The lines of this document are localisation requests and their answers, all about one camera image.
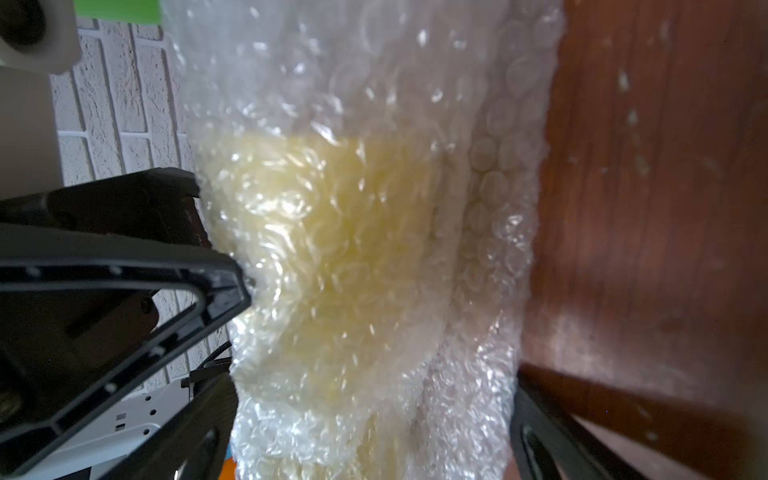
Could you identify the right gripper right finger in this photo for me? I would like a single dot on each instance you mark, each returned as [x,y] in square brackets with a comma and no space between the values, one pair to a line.
[565,427]

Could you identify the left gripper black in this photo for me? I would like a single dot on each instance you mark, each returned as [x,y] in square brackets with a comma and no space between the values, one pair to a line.
[87,317]

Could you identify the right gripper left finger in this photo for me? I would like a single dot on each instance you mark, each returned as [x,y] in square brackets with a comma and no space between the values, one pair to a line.
[192,444]

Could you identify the yellow plastic wine glass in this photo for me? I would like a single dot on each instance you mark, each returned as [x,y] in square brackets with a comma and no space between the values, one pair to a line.
[348,250]

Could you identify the bubble wrap sheet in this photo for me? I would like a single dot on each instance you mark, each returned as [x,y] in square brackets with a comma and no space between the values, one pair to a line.
[473,79]

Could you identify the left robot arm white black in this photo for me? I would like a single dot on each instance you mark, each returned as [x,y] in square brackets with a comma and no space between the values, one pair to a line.
[38,40]

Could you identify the green plastic wine glass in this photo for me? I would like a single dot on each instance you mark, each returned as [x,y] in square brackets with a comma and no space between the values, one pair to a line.
[144,12]

